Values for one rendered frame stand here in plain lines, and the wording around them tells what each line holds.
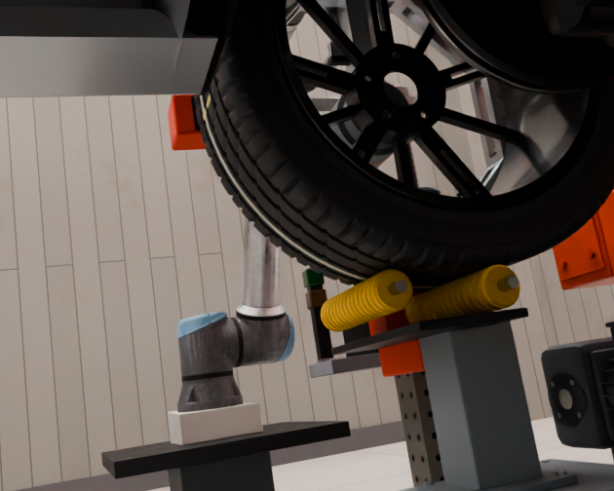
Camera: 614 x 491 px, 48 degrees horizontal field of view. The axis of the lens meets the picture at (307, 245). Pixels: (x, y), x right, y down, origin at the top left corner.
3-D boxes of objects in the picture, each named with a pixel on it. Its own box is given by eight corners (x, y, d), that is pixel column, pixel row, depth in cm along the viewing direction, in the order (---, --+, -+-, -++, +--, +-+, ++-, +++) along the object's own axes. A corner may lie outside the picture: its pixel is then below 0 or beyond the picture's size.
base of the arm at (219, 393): (172, 411, 206) (168, 378, 208) (232, 402, 214) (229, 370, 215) (185, 413, 189) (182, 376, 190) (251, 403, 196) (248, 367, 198)
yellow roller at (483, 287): (498, 307, 86) (488, 261, 87) (402, 334, 114) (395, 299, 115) (537, 301, 88) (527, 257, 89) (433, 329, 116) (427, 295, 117)
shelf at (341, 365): (332, 373, 145) (330, 358, 145) (310, 378, 161) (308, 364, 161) (510, 347, 158) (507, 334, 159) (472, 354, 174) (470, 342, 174)
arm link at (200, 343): (174, 377, 206) (170, 319, 209) (229, 370, 214) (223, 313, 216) (188, 375, 193) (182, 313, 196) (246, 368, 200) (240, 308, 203)
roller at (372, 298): (385, 310, 90) (378, 266, 91) (318, 335, 117) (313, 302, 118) (426, 305, 91) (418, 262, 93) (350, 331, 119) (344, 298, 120)
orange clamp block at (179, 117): (232, 132, 111) (175, 133, 109) (224, 150, 119) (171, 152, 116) (227, 92, 113) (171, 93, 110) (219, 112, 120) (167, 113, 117)
